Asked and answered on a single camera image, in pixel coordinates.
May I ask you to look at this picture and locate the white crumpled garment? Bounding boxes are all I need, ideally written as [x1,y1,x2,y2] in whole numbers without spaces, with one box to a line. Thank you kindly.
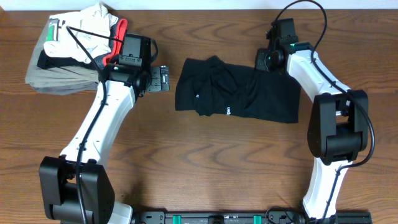
[44,3,119,63]

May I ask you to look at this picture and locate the grey-beige folded garment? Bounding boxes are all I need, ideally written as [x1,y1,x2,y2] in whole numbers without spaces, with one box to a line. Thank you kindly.
[25,21,98,95]

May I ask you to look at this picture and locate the black and red garment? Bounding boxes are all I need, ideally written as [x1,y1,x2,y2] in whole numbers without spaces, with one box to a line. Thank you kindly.
[37,19,128,70]

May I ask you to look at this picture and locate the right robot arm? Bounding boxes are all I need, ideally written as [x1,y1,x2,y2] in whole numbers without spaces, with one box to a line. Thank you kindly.
[256,19,372,223]

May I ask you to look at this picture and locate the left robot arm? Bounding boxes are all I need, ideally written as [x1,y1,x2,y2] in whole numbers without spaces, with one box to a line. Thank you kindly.
[39,34,170,223]

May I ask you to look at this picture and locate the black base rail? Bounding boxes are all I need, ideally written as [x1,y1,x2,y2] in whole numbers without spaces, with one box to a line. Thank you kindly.
[130,211,373,224]

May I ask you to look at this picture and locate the black t-shirt with white logo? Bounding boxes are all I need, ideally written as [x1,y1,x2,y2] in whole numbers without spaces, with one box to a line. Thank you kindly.
[175,56,301,123]

